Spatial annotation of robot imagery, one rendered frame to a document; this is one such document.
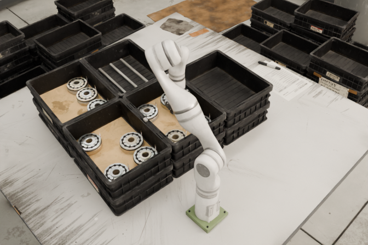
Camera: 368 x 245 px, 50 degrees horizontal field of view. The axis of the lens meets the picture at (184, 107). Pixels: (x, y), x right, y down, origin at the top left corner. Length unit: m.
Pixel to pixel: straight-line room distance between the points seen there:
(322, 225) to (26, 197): 1.66
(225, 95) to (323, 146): 0.52
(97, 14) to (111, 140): 1.79
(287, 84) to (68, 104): 1.18
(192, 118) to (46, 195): 0.80
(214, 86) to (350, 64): 1.19
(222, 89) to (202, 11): 2.42
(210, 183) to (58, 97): 0.97
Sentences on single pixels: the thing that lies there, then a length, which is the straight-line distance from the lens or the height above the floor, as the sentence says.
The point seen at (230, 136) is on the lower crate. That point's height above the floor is 0.76.
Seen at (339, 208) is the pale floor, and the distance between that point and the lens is 2.67.
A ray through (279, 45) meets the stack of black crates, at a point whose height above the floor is 0.38.
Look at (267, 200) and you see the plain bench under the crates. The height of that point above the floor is 0.70.
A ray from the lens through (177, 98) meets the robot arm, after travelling 1.32.
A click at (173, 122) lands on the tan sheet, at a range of 1.83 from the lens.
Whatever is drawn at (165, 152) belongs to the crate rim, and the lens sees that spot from 1.58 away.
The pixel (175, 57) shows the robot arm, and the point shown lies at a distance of 1.28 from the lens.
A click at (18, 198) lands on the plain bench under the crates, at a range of 1.88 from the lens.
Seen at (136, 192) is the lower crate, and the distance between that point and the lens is 1.63.
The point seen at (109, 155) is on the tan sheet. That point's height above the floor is 0.83.
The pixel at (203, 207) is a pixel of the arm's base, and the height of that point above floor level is 0.81.
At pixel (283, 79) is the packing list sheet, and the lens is 2.32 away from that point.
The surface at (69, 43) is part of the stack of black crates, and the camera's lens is 3.11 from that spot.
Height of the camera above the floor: 2.12
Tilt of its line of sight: 43 degrees down
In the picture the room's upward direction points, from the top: 2 degrees counter-clockwise
